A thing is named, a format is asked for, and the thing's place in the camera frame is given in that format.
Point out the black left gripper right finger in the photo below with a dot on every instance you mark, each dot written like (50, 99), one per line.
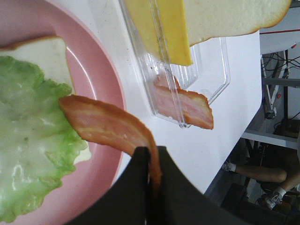
(183, 204)

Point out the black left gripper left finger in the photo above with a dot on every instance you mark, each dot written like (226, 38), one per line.
(125, 202)

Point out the bacon strip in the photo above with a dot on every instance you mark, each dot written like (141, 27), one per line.
(106, 124)
(195, 106)

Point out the green lettuce leaf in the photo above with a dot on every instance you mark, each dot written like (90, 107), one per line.
(23, 187)

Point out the white bread slice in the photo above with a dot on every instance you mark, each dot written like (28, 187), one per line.
(47, 54)
(228, 18)

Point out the seated person legs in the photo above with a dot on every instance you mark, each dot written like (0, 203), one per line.
(286, 175)

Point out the clear right plastic tray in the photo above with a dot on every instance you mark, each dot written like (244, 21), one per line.
(208, 75)

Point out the pink round plate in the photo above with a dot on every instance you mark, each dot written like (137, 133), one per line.
(93, 75)

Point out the yellow cheese slice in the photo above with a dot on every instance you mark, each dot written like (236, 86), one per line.
(173, 21)

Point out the background equipment rack with cables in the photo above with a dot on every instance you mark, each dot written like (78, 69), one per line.
(280, 67)

